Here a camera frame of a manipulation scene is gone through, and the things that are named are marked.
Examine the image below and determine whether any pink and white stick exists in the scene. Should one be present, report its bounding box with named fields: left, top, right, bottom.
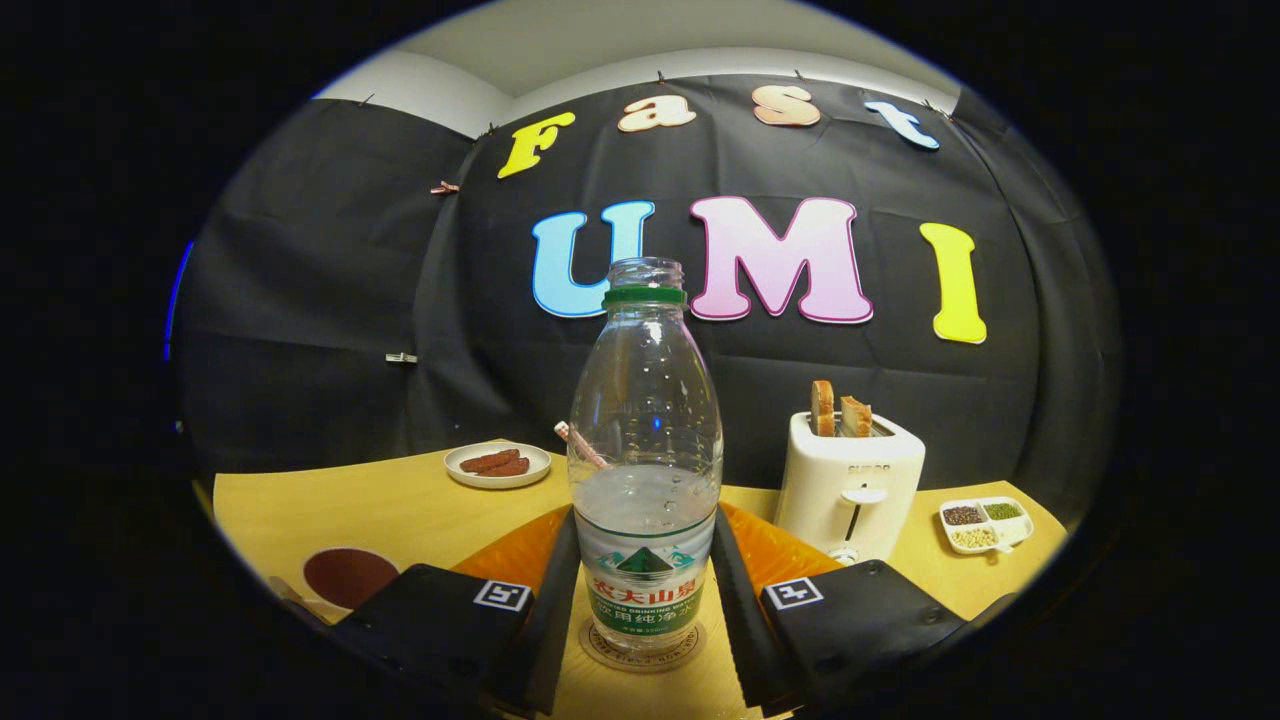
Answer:
left=554, top=421, right=609, bottom=471

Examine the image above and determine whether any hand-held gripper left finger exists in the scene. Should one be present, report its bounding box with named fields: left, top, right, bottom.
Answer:
left=330, top=505, right=583, bottom=716

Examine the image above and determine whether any black backdrop cloth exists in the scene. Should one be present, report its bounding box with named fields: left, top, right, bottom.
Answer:
left=175, top=72, right=1121, bottom=526

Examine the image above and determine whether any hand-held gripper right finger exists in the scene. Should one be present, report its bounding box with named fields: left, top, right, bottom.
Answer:
left=708, top=502, right=1016, bottom=716

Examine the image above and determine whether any white sectioned dish with beans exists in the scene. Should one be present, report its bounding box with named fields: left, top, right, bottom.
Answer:
left=938, top=496, right=1035, bottom=556

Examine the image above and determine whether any white toaster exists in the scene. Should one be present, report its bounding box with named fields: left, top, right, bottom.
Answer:
left=773, top=410, right=927, bottom=567

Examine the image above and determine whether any round wooden coaster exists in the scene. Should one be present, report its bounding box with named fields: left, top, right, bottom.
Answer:
left=578, top=618, right=709, bottom=673

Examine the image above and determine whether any clear plastic juice bottle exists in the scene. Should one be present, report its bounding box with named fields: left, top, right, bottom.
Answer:
left=566, top=257, right=724, bottom=656

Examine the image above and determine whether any small white plate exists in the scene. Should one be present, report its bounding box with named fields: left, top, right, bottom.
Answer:
left=443, top=441, right=553, bottom=490

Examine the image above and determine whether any wooden table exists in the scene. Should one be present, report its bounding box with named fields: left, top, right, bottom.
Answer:
left=195, top=440, right=1069, bottom=720

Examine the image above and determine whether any beige cup with wooden handle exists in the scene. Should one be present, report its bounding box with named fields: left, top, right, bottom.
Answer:
left=268, top=546, right=401, bottom=626

